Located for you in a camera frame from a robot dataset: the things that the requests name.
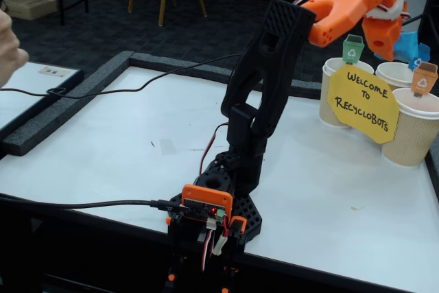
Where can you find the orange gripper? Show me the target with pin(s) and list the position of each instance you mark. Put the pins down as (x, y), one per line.
(383, 44)

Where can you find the blue paper ball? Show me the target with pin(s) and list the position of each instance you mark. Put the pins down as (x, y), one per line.
(408, 46)

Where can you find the black robot base with clamps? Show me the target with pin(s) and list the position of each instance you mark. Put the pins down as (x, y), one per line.
(248, 210)

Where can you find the orange and black robot arm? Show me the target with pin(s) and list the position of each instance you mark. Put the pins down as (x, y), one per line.
(267, 66)

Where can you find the bare person hand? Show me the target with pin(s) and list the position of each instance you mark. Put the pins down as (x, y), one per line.
(8, 49)

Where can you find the paper cup with blue tag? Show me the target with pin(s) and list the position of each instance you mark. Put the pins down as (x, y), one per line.
(394, 73)

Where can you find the green recycling bin tag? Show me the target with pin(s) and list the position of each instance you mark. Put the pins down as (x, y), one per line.
(353, 49)

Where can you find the blue recycling bin tag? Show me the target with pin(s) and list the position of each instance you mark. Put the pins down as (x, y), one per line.
(416, 63)

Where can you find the orange recycling bin tag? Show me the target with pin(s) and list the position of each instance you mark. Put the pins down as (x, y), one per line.
(423, 80)

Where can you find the white standing panel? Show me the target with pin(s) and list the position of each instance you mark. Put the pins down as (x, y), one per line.
(420, 8)

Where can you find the yellow welcome sign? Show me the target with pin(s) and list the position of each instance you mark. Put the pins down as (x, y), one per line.
(363, 107)

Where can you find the paper cup with green tag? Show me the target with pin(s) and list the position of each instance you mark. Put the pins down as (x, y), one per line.
(326, 101)

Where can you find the paper cup with orange tag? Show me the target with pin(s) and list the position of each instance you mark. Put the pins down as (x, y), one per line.
(411, 135)

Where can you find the short black foam strip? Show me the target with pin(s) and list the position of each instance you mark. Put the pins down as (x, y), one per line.
(305, 88)

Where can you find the long black foam strip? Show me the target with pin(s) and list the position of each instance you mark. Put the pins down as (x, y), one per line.
(154, 61)
(68, 107)

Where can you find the orange controller board housing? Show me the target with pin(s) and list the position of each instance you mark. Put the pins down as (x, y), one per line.
(205, 200)

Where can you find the small paper label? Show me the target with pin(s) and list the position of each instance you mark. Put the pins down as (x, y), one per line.
(55, 71)

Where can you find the cardboard box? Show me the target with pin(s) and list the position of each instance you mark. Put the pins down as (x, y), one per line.
(29, 6)

